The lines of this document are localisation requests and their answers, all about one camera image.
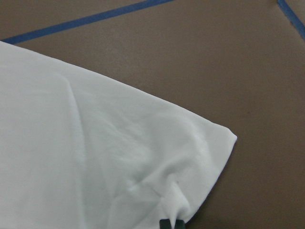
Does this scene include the white long-sleeve printed shirt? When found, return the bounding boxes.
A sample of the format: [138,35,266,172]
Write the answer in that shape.
[0,42,237,229]

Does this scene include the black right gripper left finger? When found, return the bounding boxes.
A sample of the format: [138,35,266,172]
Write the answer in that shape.
[159,219,171,229]

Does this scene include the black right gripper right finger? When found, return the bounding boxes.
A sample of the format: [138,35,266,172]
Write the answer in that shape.
[174,216,185,229]

